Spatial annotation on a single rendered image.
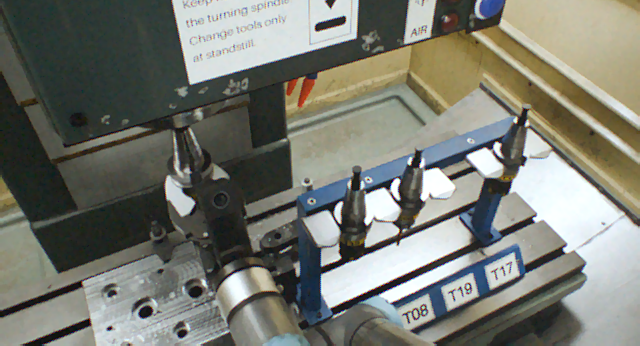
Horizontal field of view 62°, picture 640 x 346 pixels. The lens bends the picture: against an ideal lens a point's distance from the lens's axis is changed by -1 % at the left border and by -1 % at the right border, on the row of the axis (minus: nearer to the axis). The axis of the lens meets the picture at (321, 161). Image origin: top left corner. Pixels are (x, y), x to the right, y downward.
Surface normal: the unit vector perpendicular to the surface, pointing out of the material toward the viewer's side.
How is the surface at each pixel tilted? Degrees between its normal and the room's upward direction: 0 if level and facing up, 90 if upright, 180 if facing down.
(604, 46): 90
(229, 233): 59
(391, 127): 0
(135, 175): 90
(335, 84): 90
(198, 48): 90
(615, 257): 24
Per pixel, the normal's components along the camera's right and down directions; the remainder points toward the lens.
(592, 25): -0.89, 0.32
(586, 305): -0.37, -0.51
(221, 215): 0.43, 0.15
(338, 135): 0.00, -0.70
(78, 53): 0.45, 0.63
